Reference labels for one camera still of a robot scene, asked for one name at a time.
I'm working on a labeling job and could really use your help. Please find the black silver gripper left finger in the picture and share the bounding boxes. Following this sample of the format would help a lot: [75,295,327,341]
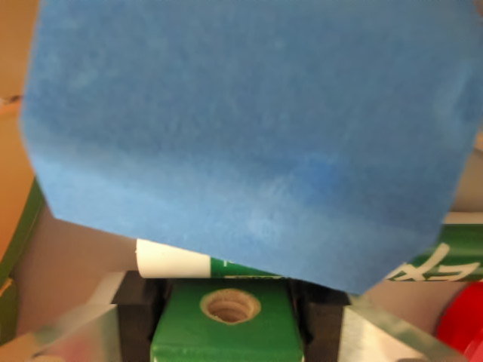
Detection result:
[0,270,174,362]

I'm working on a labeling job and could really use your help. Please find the black silver gripper right finger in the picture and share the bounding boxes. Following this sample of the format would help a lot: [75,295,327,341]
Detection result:
[291,281,469,362]

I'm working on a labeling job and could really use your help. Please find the green wooden nut cube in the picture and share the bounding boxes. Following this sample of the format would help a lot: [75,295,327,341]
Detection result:
[149,281,305,362]

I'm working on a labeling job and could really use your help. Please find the red wooden wheel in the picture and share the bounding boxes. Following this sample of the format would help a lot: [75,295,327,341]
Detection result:
[435,281,483,362]

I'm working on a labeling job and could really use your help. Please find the green dry-erase marker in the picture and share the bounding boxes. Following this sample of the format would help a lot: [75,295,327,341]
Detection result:
[134,213,483,284]

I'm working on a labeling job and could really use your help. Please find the blue foam cube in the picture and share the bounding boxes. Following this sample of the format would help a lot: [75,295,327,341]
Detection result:
[20,0,483,296]

